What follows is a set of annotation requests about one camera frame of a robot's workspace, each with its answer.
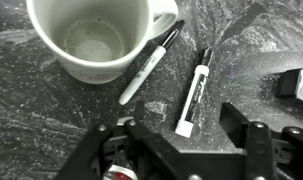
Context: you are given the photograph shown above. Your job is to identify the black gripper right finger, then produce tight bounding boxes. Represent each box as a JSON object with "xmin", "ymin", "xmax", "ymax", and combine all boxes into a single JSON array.
[{"xmin": 220, "ymin": 102, "xmax": 303, "ymax": 180}]

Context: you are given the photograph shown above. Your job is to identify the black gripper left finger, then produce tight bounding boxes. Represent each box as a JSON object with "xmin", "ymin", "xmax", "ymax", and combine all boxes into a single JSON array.
[{"xmin": 55, "ymin": 100, "xmax": 192, "ymax": 180}]

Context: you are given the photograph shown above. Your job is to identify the black white dry-erase marker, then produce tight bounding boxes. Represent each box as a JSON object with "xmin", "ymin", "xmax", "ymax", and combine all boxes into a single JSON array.
[{"xmin": 174, "ymin": 46, "xmax": 215, "ymax": 139}]

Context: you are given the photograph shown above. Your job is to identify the orange drink can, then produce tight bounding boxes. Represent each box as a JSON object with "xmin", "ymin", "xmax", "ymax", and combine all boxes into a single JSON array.
[{"xmin": 101, "ymin": 159, "xmax": 139, "ymax": 180}]

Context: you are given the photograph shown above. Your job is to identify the black box with white face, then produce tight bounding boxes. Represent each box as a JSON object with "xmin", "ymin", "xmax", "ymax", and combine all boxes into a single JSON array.
[{"xmin": 275, "ymin": 67, "xmax": 303, "ymax": 107}]

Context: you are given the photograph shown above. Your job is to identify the black white thin pen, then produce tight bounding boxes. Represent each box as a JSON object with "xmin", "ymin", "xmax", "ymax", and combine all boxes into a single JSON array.
[{"xmin": 118, "ymin": 19, "xmax": 186, "ymax": 106}]

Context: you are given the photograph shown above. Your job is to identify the white ceramic mug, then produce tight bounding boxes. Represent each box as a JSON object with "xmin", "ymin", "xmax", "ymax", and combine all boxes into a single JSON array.
[{"xmin": 25, "ymin": 0, "xmax": 180, "ymax": 85}]

